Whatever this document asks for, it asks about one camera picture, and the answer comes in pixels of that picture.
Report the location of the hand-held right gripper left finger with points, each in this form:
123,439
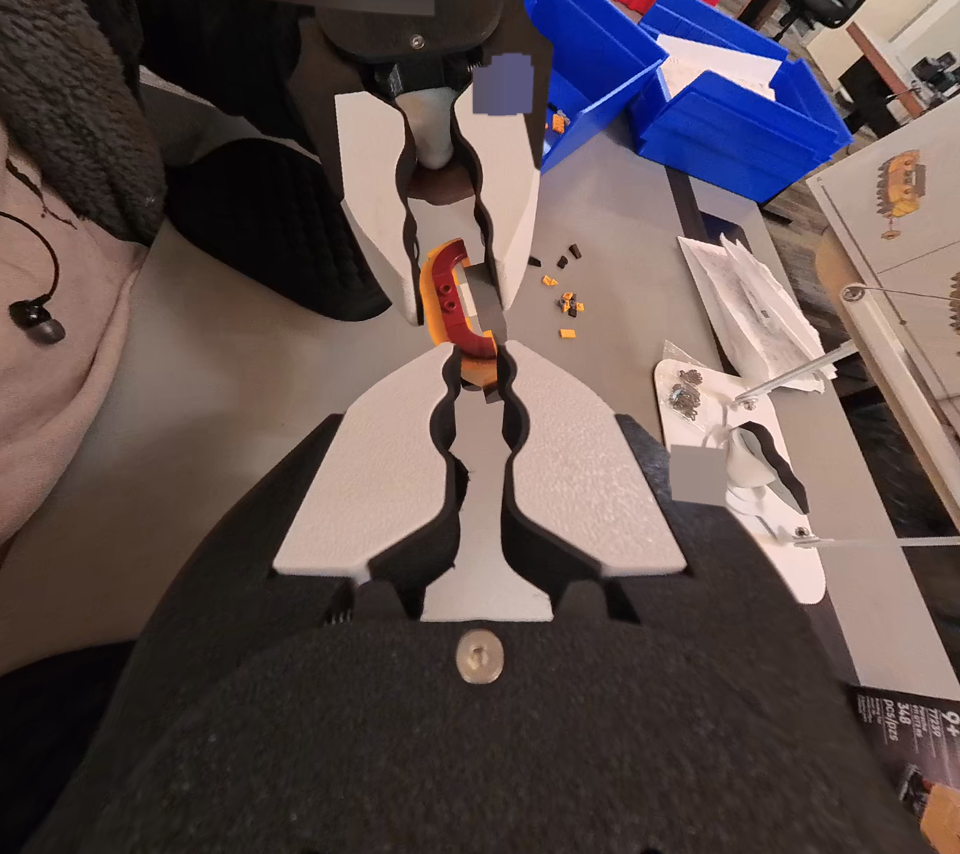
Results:
375,486

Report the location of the person's left hand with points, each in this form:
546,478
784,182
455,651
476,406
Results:
446,186

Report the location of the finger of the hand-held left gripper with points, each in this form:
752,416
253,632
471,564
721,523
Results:
367,179
510,194

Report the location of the white rounded base plate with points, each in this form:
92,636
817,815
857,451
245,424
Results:
780,569

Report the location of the orange black lego piece cluster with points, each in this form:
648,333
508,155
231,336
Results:
571,303

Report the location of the person's right forearm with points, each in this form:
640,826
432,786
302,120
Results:
52,756

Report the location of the crumpled clear plastic bags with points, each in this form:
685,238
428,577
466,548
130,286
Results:
750,299

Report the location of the clear bag of black parts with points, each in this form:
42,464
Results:
686,393

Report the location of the lego instruction booklet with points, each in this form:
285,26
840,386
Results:
885,209

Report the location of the person's left forearm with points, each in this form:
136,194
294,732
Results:
262,231

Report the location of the white swivel mount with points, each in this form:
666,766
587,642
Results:
757,464

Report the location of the metal rod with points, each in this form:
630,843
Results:
795,374
885,540

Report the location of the beige shirt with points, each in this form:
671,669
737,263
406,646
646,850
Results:
60,404

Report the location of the black lego box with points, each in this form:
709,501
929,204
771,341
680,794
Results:
900,734

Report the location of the white paper sheet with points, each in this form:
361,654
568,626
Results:
720,63

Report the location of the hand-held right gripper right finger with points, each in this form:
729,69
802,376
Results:
585,486

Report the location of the black fleece jacket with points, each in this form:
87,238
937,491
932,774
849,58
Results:
67,96

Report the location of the curved orange dark red lego assembly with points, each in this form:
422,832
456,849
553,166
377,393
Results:
442,299

